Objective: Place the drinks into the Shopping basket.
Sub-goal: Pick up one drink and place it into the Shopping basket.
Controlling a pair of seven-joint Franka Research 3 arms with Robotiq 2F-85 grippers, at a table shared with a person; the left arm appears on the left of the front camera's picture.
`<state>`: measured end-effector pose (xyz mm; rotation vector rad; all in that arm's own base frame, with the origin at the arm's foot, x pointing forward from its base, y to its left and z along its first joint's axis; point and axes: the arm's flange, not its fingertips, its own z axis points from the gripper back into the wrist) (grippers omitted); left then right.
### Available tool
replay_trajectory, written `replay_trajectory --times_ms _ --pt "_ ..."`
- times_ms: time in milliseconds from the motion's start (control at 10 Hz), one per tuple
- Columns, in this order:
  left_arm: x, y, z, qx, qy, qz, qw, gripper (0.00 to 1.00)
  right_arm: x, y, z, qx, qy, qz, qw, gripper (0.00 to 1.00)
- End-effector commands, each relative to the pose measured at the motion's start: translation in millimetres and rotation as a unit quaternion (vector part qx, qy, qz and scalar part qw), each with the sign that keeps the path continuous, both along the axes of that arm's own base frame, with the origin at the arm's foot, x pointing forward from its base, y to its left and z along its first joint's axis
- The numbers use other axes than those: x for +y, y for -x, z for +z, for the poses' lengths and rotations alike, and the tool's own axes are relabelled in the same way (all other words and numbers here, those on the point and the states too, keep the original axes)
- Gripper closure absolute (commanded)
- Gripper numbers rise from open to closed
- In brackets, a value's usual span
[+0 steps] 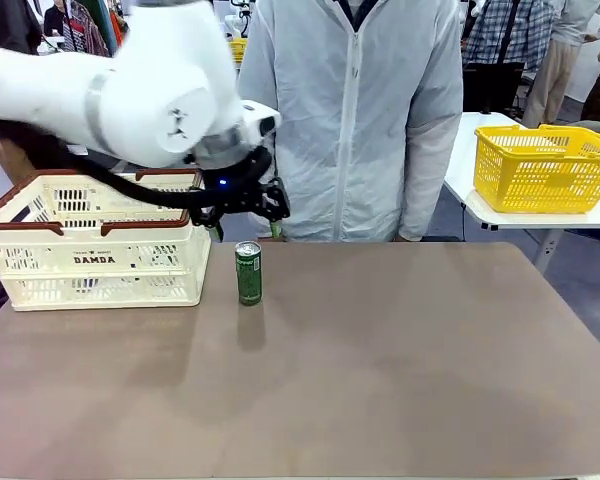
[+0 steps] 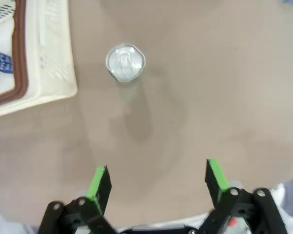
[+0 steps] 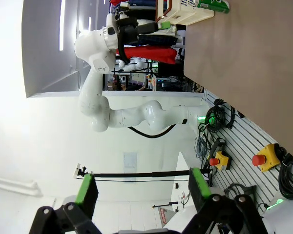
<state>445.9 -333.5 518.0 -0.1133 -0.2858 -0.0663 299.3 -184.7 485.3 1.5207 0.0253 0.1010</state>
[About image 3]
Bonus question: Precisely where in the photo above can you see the small white humanoid robot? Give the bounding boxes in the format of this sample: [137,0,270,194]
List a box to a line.
[118,58,147,73]

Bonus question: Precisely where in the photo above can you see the navy plaid garment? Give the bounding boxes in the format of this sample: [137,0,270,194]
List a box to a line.
[136,34,179,46]

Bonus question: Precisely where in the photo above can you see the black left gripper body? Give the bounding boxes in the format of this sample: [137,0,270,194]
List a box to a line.
[123,21,160,41]

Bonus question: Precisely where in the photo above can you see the grey case with red label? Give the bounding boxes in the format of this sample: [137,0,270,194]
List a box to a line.
[158,207,170,226]

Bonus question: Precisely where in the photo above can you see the black coiled cable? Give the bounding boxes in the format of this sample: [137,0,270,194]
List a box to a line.
[197,98,236,134]
[277,146,293,201]

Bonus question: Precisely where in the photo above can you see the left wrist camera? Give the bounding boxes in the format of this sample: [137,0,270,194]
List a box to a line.
[113,2,131,20]

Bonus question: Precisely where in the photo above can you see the slotted aluminium base plate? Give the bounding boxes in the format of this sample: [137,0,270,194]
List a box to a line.
[194,90,293,213]

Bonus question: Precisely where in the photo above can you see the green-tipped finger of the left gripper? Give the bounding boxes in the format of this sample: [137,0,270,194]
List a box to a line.
[157,20,171,30]

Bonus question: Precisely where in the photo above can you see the white wall plate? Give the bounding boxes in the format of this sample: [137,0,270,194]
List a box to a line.
[123,151,138,169]

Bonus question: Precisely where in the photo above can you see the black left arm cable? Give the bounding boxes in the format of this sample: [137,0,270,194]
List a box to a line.
[116,19,178,139]

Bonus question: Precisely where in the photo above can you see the black camera pole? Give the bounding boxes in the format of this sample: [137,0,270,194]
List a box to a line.
[74,163,212,180]

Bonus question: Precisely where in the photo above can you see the cream basket with brown rim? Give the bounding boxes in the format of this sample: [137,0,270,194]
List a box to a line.
[155,0,214,26]

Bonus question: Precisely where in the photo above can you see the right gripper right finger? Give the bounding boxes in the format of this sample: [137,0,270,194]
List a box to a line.
[182,167,270,234]

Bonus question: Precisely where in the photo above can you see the white wall pipe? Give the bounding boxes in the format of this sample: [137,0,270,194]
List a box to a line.
[0,173,41,196]

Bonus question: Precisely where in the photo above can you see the green drink can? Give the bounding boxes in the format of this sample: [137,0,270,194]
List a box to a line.
[196,0,231,14]

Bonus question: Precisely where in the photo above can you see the blue white drink can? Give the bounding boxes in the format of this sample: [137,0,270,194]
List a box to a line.
[180,0,199,8]

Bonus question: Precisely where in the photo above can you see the small yellow emergency stop button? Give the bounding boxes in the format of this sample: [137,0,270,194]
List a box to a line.
[209,150,232,171]

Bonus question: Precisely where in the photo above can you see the large yellow emergency stop button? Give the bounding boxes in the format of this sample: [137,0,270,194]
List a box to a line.
[251,143,282,173]

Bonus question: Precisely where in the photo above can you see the grey cable bundle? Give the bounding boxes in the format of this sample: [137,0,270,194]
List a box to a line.
[223,183,258,204]

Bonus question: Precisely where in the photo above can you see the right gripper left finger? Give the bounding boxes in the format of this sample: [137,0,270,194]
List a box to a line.
[28,173,101,234]

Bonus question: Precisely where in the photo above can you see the red hanging garment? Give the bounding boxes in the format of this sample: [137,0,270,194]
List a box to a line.
[115,47,177,65]

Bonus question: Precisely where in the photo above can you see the long ceiling light strip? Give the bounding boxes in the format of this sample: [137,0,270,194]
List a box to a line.
[59,0,66,51]

